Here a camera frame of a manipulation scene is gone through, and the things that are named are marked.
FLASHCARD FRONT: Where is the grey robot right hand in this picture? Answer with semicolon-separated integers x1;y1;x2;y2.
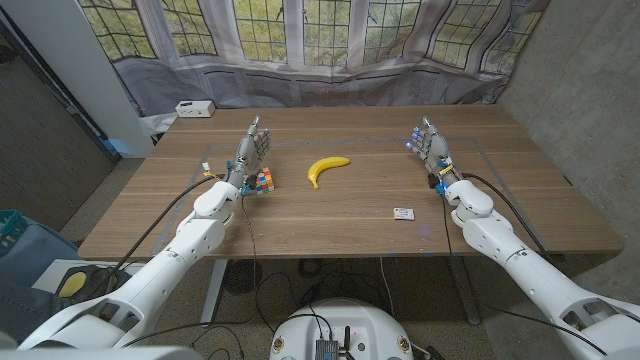
405;116;459;189

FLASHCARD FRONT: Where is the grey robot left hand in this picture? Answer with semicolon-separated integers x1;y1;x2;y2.
225;115;272;189

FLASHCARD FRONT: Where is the white power strip box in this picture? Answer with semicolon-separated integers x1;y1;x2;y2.
174;100;217;119

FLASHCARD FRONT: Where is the yellow toy banana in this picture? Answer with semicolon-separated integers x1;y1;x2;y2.
307;156;351;191

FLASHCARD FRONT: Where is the grey electronics box on torso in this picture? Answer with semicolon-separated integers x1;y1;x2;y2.
314;338;340;360

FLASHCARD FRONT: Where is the multicoloured cube puzzle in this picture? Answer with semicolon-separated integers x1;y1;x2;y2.
254;167;276;195

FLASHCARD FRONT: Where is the black round floor fan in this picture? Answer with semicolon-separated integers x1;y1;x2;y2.
223;259;264;295

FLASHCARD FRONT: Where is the printed window backdrop cloth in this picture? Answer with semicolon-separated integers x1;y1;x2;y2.
77;0;551;119

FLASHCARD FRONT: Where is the white table leg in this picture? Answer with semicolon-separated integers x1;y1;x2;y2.
200;258;229;326

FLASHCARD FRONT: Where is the grey table leg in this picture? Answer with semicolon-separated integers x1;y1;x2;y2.
447;255;482;326

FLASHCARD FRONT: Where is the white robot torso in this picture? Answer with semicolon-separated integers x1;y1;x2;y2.
269;298;415;360

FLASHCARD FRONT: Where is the blue grey storage bin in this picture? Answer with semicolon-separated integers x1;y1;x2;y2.
0;217;81;291

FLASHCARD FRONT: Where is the white floor board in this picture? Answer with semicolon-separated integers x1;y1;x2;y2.
32;258;151;301

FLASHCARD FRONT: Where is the teal plastic basket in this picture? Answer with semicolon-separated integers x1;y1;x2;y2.
0;209;29;256

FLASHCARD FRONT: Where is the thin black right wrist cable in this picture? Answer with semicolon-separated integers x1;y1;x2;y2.
439;193;607;357

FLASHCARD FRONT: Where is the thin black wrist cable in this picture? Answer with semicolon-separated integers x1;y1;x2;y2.
439;193;607;357
241;193;277;335

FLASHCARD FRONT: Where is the thin black left wrist cable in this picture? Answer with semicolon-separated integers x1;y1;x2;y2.
241;193;277;335

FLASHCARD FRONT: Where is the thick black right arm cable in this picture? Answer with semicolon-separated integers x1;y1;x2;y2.
462;172;551;256

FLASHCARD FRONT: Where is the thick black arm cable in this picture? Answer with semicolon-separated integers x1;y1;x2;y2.
104;173;226;281
462;172;551;256

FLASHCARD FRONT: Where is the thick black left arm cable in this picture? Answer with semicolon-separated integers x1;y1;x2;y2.
104;173;226;281

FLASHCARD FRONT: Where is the thin white floor cable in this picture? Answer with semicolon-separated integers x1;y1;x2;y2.
378;257;397;319

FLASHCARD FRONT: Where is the black floor cable bundle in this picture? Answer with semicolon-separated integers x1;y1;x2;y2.
279;257;382;311

